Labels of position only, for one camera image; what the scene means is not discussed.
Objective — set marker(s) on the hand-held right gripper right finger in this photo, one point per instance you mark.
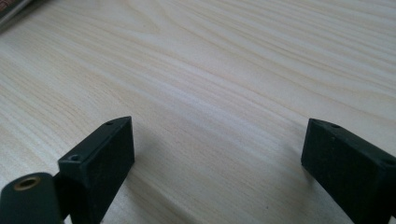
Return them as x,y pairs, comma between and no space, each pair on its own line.
348,161

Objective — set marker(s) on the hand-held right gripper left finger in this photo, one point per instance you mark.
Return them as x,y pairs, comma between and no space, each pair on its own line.
96,168

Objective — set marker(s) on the dark flat object with stripes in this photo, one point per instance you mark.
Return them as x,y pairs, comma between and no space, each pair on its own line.
9,7

